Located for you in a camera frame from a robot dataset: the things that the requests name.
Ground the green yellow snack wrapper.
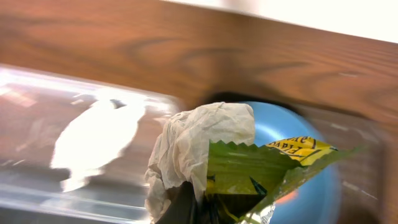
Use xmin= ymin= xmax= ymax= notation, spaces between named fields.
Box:
xmin=205 ymin=136 xmax=360 ymax=223

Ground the dark blue plate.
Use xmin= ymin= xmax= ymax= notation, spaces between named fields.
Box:
xmin=239 ymin=101 xmax=343 ymax=224

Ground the white tissue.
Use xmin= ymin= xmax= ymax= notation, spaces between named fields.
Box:
xmin=145 ymin=102 xmax=255 ymax=223

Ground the brown serving tray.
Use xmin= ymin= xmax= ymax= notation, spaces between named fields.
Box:
xmin=292 ymin=104 xmax=391 ymax=223

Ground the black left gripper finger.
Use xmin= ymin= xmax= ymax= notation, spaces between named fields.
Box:
xmin=156 ymin=182 xmax=197 ymax=224

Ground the clear plastic waste bin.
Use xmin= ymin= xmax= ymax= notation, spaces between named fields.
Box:
xmin=1 ymin=65 xmax=180 ymax=223

